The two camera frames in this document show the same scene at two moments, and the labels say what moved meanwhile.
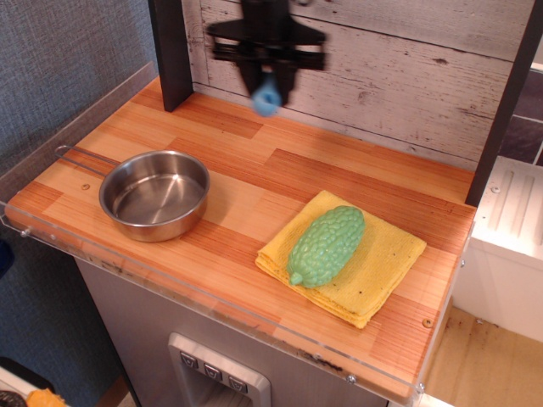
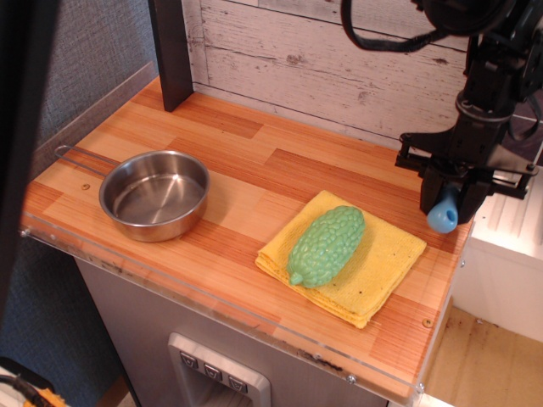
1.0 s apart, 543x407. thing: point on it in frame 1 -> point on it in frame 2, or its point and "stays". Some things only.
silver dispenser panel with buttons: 205,377 stays
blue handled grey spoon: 267,98 -> 443,216
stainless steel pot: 150,196 stays
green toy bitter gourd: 323,244 stays
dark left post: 170,36 stays
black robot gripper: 266,36 -> 470,143
